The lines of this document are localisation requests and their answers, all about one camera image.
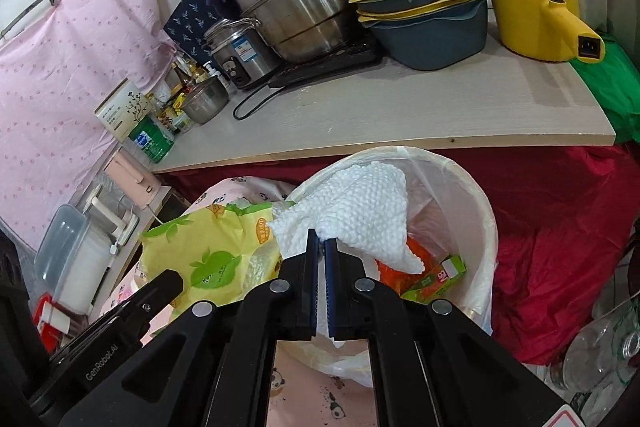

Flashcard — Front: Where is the red white container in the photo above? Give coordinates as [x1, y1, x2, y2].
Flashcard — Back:
[32, 294, 72, 353]

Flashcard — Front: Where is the dark sauce bottle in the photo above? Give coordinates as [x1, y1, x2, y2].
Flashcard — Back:
[155, 92, 174, 128]

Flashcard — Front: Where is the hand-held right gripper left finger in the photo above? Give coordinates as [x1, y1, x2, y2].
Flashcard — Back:
[60, 228, 321, 427]

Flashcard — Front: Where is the white lined trash bin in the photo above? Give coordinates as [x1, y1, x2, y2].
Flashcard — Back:
[280, 146, 500, 389]

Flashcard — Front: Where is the small steel pot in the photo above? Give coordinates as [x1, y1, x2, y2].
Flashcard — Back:
[181, 78, 231, 125]

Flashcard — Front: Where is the deep blue plastic basin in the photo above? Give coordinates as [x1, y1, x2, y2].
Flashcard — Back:
[370, 0, 490, 71]

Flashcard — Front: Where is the green canister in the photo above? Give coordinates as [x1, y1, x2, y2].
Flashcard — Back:
[129, 117, 176, 164]

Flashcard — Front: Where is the yellow apple print bag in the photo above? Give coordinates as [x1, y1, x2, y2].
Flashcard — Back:
[139, 202, 301, 320]

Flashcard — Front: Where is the beige cardboard box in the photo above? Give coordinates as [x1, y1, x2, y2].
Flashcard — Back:
[95, 79, 153, 142]

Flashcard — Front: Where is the white pump bottle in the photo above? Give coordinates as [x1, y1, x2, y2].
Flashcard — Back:
[202, 62, 231, 95]

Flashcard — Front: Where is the steel rice cooker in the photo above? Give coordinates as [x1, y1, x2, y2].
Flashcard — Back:
[202, 18, 281, 90]

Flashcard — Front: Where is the pink dotted curtain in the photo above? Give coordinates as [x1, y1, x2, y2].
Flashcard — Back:
[0, 0, 176, 253]

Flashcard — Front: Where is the green plastic bag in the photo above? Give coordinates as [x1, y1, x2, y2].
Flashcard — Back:
[570, 32, 640, 145]

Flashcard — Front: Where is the red cloth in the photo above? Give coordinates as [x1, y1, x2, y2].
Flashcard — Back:
[155, 142, 640, 365]

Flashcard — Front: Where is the clear plastic bottle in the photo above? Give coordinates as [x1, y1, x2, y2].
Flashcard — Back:
[550, 297, 640, 393]

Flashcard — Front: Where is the green cardboard box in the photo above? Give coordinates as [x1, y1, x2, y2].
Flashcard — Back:
[400, 255, 467, 303]

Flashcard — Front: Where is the yellow label jar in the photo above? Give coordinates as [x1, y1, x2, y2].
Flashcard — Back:
[167, 99, 194, 132]

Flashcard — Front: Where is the clear lidded plastic container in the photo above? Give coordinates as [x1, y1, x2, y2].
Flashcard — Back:
[34, 204, 113, 315]

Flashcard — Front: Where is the tall brown sauce bottle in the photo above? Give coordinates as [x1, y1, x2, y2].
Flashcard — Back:
[172, 59, 194, 88]

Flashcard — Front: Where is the pink electric kettle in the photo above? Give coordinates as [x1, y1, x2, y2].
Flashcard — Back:
[103, 150, 158, 210]

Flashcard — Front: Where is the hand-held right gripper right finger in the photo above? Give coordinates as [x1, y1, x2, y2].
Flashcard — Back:
[324, 237, 571, 427]

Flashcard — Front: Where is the orange snack bag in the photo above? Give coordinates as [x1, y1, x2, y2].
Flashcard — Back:
[375, 234, 431, 295]

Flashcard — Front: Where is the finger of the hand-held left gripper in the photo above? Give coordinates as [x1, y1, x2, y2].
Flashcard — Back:
[119, 269, 184, 334]

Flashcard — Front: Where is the white foam net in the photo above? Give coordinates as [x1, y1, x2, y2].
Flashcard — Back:
[266, 159, 427, 276]

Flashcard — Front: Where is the black power cable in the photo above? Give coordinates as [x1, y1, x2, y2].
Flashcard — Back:
[232, 82, 286, 121]

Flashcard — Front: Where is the yellow electric pot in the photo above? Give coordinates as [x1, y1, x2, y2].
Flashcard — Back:
[475, 0, 607, 65]

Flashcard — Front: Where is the black induction cooker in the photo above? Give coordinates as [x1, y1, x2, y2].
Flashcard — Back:
[267, 32, 379, 88]

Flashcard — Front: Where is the white handled appliance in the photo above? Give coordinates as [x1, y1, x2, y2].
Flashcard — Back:
[85, 184, 140, 255]

